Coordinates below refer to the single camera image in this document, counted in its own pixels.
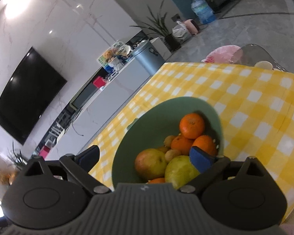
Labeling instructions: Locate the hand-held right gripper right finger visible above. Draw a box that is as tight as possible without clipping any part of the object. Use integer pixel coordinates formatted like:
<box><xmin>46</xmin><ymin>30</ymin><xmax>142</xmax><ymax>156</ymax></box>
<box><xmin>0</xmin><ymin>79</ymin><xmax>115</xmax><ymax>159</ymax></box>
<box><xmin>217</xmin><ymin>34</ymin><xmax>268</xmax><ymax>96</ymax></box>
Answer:
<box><xmin>179</xmin><ymin>146</ymin><xmax>267</xmax><ymax>194</ymax></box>

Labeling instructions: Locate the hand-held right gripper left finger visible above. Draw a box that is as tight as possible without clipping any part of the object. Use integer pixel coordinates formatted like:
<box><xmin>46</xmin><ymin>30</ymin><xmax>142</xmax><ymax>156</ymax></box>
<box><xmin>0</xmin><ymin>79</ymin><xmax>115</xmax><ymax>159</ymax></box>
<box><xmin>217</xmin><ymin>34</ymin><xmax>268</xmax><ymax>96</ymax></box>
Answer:
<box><xmin>24</xmin><ymin>144</ymin><xmax>112</xmax><ymax>196</ymax></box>

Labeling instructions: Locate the greenish yellow pear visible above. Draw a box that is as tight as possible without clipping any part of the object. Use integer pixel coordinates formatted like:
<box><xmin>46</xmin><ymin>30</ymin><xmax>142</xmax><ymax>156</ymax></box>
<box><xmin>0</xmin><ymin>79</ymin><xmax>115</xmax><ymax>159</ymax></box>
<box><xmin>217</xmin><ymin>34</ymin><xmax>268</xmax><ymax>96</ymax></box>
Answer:
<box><xmin>165</xmin><ymin>155</ymin><xmax>201</xmax><ymax>190</ymax></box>

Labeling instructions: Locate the red-yellow apple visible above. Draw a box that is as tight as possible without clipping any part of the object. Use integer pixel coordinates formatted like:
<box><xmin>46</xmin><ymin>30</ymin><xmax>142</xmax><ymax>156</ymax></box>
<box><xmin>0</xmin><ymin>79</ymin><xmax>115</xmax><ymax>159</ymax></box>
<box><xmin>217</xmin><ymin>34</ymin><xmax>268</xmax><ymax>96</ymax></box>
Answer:
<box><xmin>134</xmin><ymin>148</ymin><xmax>167</xmax><ymax>181</ymax></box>

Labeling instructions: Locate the green colander bowl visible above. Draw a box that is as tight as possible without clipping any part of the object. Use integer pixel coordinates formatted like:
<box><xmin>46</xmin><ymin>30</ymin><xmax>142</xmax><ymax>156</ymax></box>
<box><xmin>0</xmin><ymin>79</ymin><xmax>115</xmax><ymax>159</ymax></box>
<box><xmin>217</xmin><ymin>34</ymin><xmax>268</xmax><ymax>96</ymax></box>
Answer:
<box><xmin>111</xmin><ymin>97</ymin><xmax>223</xmax><ymax>191</ymax></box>

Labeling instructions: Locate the white router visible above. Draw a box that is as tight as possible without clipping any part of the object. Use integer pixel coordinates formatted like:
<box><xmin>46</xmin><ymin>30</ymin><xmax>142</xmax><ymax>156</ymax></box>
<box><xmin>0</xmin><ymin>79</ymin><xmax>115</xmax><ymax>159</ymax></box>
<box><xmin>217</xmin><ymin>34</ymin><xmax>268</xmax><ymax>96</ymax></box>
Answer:
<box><xmin>50</xmin><ymin>124</ymin><xmax>64</xmax><ymax>138</ymax></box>

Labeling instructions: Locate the pink flat box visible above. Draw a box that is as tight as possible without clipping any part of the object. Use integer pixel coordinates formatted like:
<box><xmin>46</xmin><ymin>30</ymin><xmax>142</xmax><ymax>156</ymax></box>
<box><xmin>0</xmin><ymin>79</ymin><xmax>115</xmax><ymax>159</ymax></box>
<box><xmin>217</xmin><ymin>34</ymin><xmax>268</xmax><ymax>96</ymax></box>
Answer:
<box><xmin>39</xmin><ymin>146</ymin><xmax>51</xmax><ymax>158</ymax></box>

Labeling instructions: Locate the grey rectangular speaker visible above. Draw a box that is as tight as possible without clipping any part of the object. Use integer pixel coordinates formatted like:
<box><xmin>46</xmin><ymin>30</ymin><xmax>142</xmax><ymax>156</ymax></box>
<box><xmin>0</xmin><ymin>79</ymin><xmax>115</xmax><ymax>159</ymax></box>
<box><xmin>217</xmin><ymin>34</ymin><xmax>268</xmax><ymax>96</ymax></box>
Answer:
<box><xmin>71</xmin><ymin>81</ymin><xmax>101</xmax><ymax>109</ymax></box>

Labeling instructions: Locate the white marble television cabinet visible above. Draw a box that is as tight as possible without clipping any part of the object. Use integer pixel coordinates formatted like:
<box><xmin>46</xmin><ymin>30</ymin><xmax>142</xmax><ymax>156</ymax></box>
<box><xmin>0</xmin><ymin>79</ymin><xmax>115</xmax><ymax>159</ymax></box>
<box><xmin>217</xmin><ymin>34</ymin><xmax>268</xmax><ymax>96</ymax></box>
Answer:
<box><xmin>31</xmin><ymin>54</ymin><xmax>153</xmax><ymax>162</ymax></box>

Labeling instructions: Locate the plant in glass vase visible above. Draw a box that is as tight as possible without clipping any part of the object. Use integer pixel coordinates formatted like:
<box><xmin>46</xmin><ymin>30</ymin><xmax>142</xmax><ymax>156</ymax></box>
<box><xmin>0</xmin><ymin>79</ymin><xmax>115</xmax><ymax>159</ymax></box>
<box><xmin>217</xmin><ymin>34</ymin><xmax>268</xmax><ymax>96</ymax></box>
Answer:
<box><xmin>7</xmin><ymin>141</ymin><xmax>28</xmax><ymax>171</ymax></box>

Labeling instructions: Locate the red box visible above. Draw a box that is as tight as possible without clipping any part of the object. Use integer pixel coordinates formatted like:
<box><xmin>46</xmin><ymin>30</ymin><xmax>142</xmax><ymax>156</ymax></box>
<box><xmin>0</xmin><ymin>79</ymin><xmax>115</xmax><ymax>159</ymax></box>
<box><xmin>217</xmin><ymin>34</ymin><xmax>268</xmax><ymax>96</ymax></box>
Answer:
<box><xmin>93</xmin><ymin>76</ymin><xmax>107</xmax><ymax>89</ymax></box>

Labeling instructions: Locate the yellow checked tablecloth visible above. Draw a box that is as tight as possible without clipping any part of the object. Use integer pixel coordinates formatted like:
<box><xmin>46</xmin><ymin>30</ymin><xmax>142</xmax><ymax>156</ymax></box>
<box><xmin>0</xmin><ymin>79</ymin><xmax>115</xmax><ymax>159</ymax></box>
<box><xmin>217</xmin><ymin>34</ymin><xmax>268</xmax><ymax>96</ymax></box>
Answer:
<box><xmin>84</xmin><ymin>62</ymin><xmax>294</xmax><ymax>223</ymax></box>

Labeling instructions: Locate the brown plush toy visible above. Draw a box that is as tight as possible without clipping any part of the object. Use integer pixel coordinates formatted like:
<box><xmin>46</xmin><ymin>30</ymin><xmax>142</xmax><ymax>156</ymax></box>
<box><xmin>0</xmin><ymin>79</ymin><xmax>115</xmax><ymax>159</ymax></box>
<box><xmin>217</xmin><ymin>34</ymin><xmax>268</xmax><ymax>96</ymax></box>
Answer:
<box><xmin>0</xmin><ymin>170</ymin><xmax>19</xmax><ymax>185</ymax></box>

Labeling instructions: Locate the black flat television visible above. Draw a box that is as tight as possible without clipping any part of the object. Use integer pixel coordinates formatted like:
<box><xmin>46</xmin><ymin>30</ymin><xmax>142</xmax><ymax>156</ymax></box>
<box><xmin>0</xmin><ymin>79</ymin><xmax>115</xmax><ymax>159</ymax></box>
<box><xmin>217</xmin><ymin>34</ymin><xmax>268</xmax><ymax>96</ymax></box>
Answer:
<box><xmin>0</xmin><ymin>46</ymin><xmax>68</xmax><ymax>146</ymax></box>

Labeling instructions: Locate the teddy bear bouquet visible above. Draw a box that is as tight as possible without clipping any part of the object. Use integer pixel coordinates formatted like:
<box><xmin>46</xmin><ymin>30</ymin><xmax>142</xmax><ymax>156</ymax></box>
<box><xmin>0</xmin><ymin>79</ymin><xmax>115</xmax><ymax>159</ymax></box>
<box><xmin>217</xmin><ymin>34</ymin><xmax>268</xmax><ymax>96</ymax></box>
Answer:
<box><xmin>104</xmin><ymin>50</ymin><xmax>116</xmax><ymax>65</ymax></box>

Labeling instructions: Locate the pink seat cushion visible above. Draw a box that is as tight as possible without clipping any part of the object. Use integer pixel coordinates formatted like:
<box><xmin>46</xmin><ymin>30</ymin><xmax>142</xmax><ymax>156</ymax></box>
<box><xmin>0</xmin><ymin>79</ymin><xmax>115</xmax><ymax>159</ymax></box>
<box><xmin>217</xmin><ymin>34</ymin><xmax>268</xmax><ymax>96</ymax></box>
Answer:
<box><xmin>201</xmin><ymin>44</ymin><xmax>239</xmax><ymax>64</ymax></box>

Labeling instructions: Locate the cream cup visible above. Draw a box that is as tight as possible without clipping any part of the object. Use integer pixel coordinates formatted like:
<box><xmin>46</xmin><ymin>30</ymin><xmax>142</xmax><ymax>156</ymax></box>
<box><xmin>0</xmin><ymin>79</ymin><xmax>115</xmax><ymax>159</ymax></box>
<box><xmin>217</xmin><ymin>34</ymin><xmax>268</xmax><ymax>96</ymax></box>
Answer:
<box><xmin>254</xmin><ymin>61</ymin><xmax>274</xmax><ymax>70</ymax></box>

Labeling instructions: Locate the blue grey trash can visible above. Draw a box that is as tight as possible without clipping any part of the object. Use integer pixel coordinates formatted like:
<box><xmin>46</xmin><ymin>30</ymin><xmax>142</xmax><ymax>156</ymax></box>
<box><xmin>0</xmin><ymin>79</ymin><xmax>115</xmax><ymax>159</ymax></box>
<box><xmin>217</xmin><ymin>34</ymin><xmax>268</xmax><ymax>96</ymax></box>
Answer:
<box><xmin>132</xmin><ymin>40</ymin><xmax>166</xmax><ymax>75</ymax></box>

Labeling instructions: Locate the long leaf potted plant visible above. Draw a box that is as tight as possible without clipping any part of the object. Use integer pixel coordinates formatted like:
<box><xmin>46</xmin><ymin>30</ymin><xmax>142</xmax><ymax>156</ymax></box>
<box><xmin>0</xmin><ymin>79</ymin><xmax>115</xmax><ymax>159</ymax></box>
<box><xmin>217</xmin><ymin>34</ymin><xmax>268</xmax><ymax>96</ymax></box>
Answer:
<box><xmin>130</xmin><ymin>0</ymin><xmax>182</xmax><ymax>52</ymax></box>

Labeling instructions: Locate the transparent chair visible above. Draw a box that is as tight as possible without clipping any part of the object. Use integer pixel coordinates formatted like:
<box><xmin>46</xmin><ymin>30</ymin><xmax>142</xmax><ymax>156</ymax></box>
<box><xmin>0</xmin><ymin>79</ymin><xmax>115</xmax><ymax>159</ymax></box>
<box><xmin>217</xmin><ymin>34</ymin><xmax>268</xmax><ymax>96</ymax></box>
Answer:
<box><xmin>231</xmin><ymin>43</ymin><xmax>290</xmax><ymax>73</ymax></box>

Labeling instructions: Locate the white plastic bag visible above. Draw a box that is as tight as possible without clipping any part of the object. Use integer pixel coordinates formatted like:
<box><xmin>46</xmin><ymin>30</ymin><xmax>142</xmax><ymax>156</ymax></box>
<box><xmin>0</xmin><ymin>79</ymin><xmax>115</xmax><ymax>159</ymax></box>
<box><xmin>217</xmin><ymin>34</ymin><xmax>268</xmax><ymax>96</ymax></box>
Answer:
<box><xmin>172</xmin><ymin>21</ymin><xmax>193</xmax><ymax>42</ymax></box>

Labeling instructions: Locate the pink heater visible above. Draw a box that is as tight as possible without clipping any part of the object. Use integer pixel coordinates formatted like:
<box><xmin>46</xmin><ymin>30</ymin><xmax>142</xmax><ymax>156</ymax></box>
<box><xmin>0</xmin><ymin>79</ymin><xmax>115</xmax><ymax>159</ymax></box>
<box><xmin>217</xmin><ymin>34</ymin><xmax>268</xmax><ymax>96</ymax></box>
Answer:
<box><xmin>184</xmin><ymin>19</ymin><xmax>200</xmax><ymax>35</ymax></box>

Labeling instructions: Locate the blue water jug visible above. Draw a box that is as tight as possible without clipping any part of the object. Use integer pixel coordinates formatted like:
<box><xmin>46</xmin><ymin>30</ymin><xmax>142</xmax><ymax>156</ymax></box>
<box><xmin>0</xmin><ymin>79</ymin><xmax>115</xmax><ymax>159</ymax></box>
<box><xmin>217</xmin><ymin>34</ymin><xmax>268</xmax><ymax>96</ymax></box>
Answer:
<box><xmin>187</xmin><ymin>0</ymin><xmax>216</xmax><ymax>25</ymax></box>

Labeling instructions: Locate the black hanging cable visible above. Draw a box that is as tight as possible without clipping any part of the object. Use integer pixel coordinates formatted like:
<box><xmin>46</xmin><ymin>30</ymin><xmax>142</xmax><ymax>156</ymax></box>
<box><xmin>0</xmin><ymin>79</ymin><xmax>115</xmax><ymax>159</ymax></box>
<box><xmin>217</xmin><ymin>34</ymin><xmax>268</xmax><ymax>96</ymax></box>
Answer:
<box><xmin>67</xmin><ymin>108</ymin><xmax>85</xmax><ymax>137</ymax></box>

